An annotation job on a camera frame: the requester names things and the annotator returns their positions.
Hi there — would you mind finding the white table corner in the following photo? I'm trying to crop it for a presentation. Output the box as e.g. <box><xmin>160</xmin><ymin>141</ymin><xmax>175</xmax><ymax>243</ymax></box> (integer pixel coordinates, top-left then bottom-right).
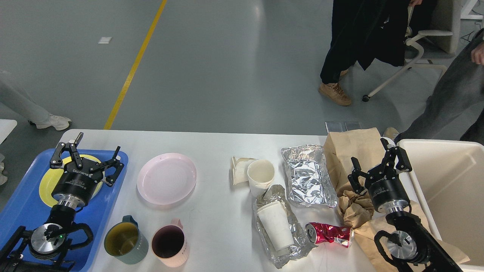
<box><xmin>0</xmin><ymin>119</ymin><xmax>17</xmax><ymax>144</ymax></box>

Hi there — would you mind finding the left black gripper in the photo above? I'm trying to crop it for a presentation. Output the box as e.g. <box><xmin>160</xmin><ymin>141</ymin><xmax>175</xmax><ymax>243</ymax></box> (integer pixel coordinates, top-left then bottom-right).
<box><xmin>50</xmin><ymin>132</ymin><xmax>125</xmax><ymax>208</ymax></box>

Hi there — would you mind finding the yellow plate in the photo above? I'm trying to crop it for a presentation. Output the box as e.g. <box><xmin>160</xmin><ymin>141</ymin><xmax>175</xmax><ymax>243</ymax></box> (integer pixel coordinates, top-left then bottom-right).
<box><xmin>39</xmin><ymin>154</ymin><xmax>102</xmax><ymax>208</ymax></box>

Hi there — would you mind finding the crumpled brown paper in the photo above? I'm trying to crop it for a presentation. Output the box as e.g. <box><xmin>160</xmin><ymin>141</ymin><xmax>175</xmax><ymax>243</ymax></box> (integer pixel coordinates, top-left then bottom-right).
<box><xmin>338</xmin><ymin>190</ymin><xmax>374</xmax><ymax>229</ymax></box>

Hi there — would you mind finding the lying white paper cup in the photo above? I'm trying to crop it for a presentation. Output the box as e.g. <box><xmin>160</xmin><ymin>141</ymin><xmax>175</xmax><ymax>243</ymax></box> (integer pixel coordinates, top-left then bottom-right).
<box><xmin>256</xmin><ymin>200</ymin><xmax>294</xmax><ymax>251</ymax></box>

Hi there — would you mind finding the teal mug yellow inside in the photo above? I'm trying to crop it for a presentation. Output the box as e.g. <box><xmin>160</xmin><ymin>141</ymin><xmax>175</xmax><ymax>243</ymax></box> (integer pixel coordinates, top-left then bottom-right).
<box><xmin>104</xmin><ymin>215</ymin><xmax>149</xmax><ymax>265</ymax></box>

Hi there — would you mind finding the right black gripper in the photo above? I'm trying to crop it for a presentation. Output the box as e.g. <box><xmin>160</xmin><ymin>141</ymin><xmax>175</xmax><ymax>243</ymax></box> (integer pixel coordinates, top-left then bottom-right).
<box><xmin>348</xmin><ymin>138</ymin><xmax>413</xmax><ymax>213</ymax></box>

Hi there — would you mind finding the white office chair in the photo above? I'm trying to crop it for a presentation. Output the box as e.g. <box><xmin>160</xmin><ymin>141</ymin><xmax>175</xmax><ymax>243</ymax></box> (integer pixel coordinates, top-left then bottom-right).
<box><xmin>361</xmin><ymin>7</ymin><xmax>453</xmax><ymax>103</ymax></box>

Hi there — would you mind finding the crumpled foil under cup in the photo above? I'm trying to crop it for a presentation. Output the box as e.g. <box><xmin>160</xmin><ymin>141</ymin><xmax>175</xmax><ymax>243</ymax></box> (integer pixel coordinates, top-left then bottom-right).
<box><xmin>253</xmin><ymin>185</ymin><xmax>315</xmax><ymax>269</ymax></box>

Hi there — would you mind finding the person in grey trousers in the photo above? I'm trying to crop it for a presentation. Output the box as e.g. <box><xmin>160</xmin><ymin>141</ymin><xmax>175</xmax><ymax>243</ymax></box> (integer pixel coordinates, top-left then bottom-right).
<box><xmin>383</xmin><ymin>29</ymin><xmax>484</xmax><ymax>143</ymax></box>

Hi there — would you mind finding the blue plastic tray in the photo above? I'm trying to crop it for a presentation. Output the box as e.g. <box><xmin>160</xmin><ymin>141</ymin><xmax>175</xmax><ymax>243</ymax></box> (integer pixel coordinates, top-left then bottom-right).
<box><xmin>0</xmin><ymin>148</ymin><xmax>129</xmax><ymax>272</ymax></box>

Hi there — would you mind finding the person in black clothes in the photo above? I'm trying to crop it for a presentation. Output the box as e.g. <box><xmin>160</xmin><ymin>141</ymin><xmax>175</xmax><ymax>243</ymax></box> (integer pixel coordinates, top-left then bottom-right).
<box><xmin>319</xmin><ymin>0</ymin><xmax>421</xmax><ymax>106</ymax></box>

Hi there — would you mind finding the pink plate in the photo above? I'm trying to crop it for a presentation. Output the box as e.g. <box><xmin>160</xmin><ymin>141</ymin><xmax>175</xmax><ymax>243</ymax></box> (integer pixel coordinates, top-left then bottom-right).
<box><xmin>137</xmin><ymin>153</ymin><xmax>197</xmax><ymax>205</ymax></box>

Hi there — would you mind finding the large aluminium foil sheet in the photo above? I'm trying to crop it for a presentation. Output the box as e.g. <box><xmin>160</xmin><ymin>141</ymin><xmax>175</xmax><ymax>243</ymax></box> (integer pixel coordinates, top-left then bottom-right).
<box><xmin>281</xmin><ymin>144</ymin><xmax>338</xmax><ymax>208</ymax></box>

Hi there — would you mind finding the upright white paper cup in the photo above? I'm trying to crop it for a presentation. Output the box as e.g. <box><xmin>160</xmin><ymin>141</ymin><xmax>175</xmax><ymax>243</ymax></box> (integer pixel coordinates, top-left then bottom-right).
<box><xmin>247</xmin><ymin>159</ymin><xmax>275</xmax><ymax>197</ymax></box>

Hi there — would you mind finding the beige plastic bin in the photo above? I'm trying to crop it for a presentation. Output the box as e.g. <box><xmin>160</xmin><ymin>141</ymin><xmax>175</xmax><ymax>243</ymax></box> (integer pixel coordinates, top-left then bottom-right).
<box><xmin>398</xmin><ymin>139</ymin><xmax>484</xmax><ymax>272</ymax></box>

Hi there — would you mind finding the crushed white paper cup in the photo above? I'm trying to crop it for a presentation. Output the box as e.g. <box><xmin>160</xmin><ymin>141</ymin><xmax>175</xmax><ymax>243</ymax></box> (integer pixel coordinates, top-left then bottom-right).
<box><xmin>231</xmin><ymin>157</ymin><xmax>256</xmax><ymax>185</ymax></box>

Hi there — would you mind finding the crushed red soda can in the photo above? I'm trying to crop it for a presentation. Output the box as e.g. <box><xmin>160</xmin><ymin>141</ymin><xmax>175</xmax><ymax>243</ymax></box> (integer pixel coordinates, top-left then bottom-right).
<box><xmin>305</xmin><ymin>222</ymin><xmax>353</xmax><ymax>248</ymax></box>

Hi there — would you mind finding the person in light jeans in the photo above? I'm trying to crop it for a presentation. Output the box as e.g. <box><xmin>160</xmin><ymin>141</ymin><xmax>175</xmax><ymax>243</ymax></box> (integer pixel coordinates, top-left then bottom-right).
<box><xmin>0</xmin><ymin>70</ymin><xmax>71</xmax><ymax>131</ymax></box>

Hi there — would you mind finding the metal floor plate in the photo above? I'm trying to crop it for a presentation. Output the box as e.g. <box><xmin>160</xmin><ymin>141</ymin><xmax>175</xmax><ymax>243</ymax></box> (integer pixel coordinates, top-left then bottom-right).
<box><xmin>325</xmin><ymin>122</ymin><xmax>362</xmax><ymax>133</ymax></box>

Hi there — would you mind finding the brown paper bag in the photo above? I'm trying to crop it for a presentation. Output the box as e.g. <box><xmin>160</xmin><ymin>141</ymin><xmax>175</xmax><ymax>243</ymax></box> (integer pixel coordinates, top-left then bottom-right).
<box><xmin>324</xmin><ymin>128</ymin><xmax>468</xmax><ymax>272</ymax></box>

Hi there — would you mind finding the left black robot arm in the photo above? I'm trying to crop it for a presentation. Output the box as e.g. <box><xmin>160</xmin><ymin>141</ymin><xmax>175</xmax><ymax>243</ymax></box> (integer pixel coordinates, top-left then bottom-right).
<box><xmin>1</xmin><ymin>133</ymin><xmax>128</xmax><ymax>272</ymax></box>

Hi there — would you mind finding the pink ribbed mug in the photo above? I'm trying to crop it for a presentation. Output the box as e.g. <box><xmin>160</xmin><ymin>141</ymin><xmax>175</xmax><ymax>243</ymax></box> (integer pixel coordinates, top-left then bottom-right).
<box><xmin>151</xmin><ymin>218</ymin><xmax>190</xmax><ymax>267</ymax></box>

